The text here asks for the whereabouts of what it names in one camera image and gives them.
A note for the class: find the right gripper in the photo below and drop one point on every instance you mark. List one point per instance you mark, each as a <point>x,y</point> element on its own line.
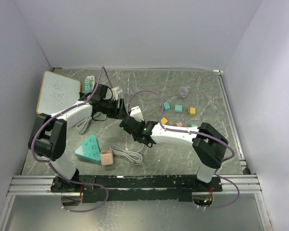
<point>143,122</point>

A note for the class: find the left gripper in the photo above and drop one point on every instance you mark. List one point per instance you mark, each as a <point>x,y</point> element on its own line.
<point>118,113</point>

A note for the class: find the yellow plug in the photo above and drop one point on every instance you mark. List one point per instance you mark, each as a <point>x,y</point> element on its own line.
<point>191,111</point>
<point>164,120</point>

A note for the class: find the pink plug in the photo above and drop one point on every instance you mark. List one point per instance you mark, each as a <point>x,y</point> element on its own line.
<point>179,124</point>

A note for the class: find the pink cube socket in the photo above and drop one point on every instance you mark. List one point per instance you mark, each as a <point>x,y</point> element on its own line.
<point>107,157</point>

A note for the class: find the white power strip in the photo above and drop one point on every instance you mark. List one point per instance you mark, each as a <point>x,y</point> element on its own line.
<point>92,78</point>

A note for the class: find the teal triangular socket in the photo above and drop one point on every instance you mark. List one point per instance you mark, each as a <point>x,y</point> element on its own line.
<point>89,150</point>

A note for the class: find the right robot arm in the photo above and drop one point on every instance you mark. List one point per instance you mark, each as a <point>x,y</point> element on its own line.
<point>209,145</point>

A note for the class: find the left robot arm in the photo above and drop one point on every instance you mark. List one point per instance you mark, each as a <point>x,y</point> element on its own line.
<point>47,142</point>

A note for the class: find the clear plastic cup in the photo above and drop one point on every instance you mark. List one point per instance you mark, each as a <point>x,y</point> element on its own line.
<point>183,92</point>

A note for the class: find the black base bar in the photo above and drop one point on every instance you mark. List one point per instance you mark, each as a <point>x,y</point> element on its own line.
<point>134,188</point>

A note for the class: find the small whiteboard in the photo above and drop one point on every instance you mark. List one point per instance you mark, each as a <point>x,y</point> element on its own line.
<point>57,93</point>

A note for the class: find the aluminium rail frame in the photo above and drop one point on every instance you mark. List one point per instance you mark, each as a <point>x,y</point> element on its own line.
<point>238,207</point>

